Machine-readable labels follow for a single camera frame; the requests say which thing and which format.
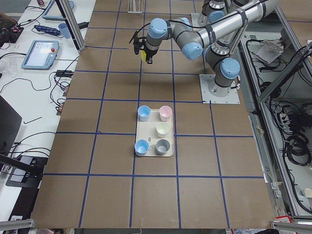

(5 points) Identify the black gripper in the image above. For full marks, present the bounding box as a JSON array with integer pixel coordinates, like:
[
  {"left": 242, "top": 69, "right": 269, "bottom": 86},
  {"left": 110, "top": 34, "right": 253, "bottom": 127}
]
[{"left": 144, "top": 36, "right": 161, "bottom": 64}]

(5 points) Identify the yellow plastic cup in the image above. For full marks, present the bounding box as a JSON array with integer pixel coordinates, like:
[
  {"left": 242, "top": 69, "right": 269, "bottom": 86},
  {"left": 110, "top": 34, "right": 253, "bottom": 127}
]
[{"left": 141, "top": 50, "right": 147, "bottom": 61}]

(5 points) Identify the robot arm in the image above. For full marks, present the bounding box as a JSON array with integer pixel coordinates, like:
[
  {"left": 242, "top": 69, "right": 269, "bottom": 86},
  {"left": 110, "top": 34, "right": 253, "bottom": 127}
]
[
  {"left": 142, "top": 0, "right": 279, "bottom": 64},
  {"left": 202, "top": 0, "right": 240, "bottom": 98}
]

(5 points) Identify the blue plastic cup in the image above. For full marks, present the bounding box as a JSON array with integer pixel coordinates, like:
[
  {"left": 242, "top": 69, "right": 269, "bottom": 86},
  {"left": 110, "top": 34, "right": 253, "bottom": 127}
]
[
  {"left": 137, "top": 105, "right": 151, "bottom": 122},
  {"left": 135, "top": 139, "right": 149, "bottom": 156}
]

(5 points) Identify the pink plastic cup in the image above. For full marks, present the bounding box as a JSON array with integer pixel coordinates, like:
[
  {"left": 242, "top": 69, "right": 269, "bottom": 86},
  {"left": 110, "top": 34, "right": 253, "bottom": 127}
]
[{"left": 159, "top": 105, "right": 173, "bottom": 121}]

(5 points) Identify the pale green plastic cup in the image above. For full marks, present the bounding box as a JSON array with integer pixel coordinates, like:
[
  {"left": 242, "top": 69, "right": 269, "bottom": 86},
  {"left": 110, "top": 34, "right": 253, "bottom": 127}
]
[{"left": 156, "top": 122, "right": 170, "bottom": 138}]

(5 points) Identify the blue cup on desk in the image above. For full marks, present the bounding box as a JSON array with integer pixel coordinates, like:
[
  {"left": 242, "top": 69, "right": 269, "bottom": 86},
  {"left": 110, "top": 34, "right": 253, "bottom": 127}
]
[{"left": 58, "top": 23, "right": 71, "bottom": 39}]

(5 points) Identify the grey plastic cup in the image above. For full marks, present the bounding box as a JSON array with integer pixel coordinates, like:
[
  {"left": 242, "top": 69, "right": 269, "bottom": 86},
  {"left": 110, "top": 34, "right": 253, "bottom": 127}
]
[{"left": 156, "top": 139, "right": 170, "bottom": 155}]

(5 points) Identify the cream serving tray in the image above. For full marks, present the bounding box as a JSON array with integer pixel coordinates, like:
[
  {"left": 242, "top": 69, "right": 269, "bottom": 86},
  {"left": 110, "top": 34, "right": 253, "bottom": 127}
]
[{"left": 135, "top": 109, "right": 175, "bottom": 157}]

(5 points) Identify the blue checked pouch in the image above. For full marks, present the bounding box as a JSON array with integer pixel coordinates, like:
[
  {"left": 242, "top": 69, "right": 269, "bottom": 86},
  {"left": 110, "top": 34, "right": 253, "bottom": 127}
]
[{"left": 34, "top": 25, "right": 60, "bottom": 36}]

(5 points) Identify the teach pendant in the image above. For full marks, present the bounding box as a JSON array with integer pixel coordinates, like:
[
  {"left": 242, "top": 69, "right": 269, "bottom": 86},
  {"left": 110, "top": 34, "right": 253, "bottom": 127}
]
[
  {"left": 42, "top": 0, "right": 64, "bottom": 21},
  {"left": 21, "top": 40, "right": 59, "bottom": 70}
]

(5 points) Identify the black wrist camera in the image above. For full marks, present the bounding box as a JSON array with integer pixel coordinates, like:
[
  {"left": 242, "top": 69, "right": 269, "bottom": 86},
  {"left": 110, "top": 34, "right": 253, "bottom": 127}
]
[{"left": 129, "top": 34, "right": 146, "bottom": 55}]

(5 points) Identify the white wire cup rack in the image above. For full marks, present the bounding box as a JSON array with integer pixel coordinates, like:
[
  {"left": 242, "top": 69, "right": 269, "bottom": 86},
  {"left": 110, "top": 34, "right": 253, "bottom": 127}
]
[{"left": 127, "top": 0, "right": 144, "bottom": 14}]

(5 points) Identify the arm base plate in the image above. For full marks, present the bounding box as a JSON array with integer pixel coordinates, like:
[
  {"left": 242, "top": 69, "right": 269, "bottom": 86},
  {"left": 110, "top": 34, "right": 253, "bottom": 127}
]
[
  {"left": 199, "top": 74, "right": 240, "bottom": 105},
  {"left": 191, "top": 13, "right": 208, "bottom": 27}
]

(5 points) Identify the aluminium frame post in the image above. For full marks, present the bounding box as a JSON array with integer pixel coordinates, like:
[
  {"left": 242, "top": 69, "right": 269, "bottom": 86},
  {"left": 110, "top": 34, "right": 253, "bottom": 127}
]
[{"left": 56, "top": 0, "right": 85, "bottom": 52}]

